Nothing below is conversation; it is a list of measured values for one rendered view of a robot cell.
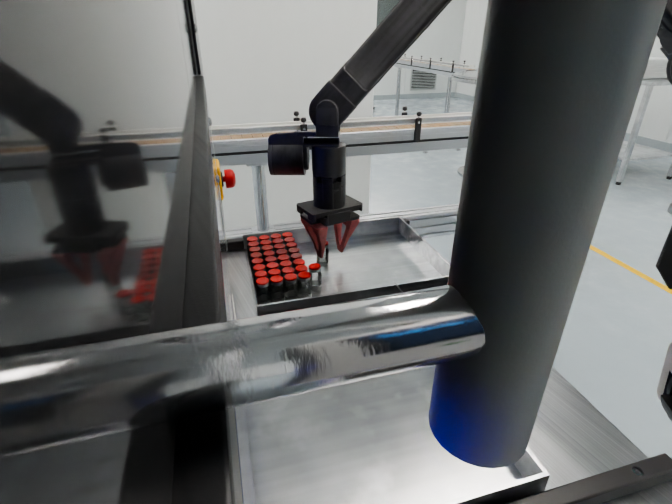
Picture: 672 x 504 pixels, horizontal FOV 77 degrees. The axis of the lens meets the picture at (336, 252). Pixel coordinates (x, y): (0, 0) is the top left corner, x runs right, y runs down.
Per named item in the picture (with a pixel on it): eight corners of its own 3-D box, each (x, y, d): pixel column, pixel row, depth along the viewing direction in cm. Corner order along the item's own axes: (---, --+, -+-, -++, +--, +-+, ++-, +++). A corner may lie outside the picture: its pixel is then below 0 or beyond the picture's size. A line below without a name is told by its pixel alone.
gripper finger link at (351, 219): (308, 250, 80) (306, 204, 76) (341, 242, 83) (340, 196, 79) (326, 265, 75) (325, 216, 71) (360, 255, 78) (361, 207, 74)
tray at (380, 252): (259, 325, 64) (257, 306, 62) (244, 249, 86) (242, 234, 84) (459, 292, 72) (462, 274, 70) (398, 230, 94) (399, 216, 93)
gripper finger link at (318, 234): (301, 252, 79) (298, 205, 75) (333, 243, 82) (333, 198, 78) (318, 267, 74) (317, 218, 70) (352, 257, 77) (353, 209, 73)
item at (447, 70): (477, 78, 433) (479, 62, 425) (463, 79, 429) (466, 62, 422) (362, 59, 740) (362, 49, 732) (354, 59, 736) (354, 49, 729)
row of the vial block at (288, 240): (300, 302, 69) (298, 278, 67) (282, 253, 84) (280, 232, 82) (313, 300, 69) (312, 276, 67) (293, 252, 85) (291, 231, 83)
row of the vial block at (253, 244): (258, 309, 67) (256, 284, 65) (248, 257, 83) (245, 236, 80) (272, 307, 68) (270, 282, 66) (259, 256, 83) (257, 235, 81)
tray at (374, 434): (164, 619, 32) (154, 595, 30) (178, 378, 54) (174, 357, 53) (541, 498, 40) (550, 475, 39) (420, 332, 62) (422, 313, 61)
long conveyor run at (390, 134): (93, 177, 141) (80, 129, 133) (102, 165, 154) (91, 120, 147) (565, 141, 187) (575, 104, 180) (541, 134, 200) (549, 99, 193)
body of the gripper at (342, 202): (295, 213, 75) (293, 172, 72) (344, 202, 80) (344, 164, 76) (313, 225, 70) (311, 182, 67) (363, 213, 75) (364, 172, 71)
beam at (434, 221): (205, 267, 170) (200, 240, 165) (204, 258, 177) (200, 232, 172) (538, 223, 209) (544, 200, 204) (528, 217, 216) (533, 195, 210)
